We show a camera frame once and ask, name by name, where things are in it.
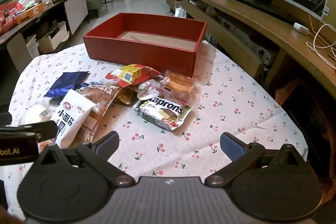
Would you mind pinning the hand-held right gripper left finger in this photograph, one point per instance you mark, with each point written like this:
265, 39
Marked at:
107, 144

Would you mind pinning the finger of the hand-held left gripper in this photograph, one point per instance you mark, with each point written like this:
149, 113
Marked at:
39, 129

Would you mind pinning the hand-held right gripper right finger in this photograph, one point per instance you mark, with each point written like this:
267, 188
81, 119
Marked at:
232, 145

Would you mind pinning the white blue snack packet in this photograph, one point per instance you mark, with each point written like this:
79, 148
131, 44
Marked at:
36, 113

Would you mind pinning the clear bread bag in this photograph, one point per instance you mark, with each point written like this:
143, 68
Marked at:
101, 100

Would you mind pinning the gold snack packet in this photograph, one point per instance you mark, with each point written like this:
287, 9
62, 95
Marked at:
125, 96

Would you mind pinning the white green wafer packet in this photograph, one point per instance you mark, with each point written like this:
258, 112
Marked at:
164, 111

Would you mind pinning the red yellow snack packet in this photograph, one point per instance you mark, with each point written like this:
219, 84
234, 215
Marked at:
132, 74

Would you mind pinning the bun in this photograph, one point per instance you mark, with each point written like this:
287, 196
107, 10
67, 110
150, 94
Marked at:
179, 85

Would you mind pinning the red cardboard box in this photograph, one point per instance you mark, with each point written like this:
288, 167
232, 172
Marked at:
147, 53

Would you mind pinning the cherry print tablecloth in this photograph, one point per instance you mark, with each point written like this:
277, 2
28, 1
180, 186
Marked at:
157, 140

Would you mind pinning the orange plastic bag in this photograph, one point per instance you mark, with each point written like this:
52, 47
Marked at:
287, 92

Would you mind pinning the white storage box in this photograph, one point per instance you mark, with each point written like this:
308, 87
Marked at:
53, 39

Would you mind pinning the white power strip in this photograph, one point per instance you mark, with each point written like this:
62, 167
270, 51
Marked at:
264, 56

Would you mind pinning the orange cardboard box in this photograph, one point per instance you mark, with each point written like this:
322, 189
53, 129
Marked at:
30, 12

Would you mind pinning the red snack bag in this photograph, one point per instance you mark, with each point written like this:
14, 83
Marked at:
6, 16

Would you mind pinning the wooden television cabinet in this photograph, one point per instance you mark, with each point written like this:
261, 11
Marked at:
262, 27

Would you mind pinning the dark long side table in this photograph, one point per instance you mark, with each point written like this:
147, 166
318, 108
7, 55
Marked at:
76, 10

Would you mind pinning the white power adapter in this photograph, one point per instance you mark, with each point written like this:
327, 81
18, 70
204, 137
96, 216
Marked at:
300, 27

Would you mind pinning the silver foil bag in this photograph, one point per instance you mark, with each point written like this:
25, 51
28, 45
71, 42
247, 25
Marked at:
179, 12

